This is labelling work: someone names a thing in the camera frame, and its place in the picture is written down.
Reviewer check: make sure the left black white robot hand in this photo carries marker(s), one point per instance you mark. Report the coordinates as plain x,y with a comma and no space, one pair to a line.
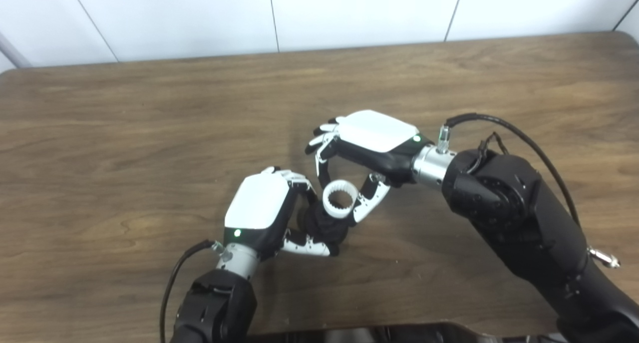
259,200

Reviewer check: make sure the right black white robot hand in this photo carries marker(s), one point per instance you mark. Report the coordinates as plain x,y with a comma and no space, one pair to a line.
374,131

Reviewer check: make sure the round black plastic part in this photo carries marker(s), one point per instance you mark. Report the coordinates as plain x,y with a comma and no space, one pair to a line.
327,228

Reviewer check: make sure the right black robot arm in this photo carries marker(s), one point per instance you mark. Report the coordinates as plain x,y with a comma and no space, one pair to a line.
524,218

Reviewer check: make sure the black robot torso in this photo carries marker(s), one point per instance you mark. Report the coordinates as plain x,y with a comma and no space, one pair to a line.
399,333

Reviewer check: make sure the grey wall corner post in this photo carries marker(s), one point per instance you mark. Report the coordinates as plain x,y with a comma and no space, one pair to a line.
12,51

